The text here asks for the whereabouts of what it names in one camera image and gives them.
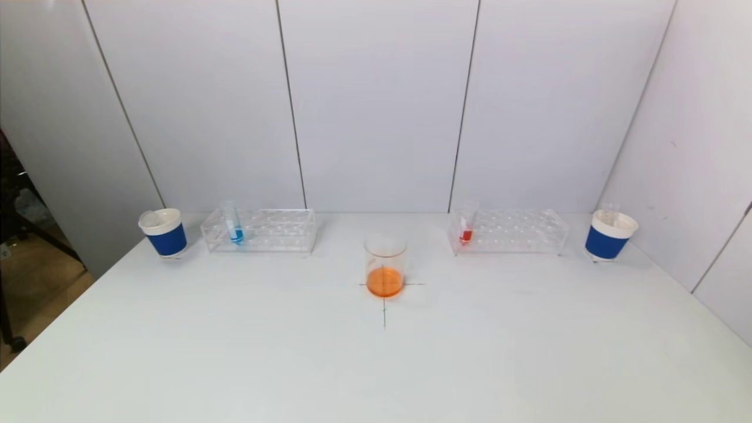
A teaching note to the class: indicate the test tube with blue pigment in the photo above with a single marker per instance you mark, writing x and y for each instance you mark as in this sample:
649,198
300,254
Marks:
236,234

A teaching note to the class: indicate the test tube with orange pigment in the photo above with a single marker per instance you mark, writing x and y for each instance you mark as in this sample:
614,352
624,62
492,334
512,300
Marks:
150,218

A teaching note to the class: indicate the white paper cup blue sleeve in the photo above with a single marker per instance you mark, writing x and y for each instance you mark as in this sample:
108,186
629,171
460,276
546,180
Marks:
167,239
606,242

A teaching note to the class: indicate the clear glass beaker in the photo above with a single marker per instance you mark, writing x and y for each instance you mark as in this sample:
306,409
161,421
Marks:
385,279

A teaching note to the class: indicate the test tube with red pigment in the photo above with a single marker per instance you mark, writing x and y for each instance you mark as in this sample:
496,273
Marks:
466,235

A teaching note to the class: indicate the black tripod stand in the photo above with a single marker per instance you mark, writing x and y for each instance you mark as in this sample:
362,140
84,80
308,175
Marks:
12,338

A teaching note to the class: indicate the test tube with yellow pigment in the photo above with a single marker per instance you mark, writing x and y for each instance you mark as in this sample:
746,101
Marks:
610,214

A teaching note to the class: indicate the clear acrylic test tube rack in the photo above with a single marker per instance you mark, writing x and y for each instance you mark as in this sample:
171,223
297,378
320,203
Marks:
276,232
511,232

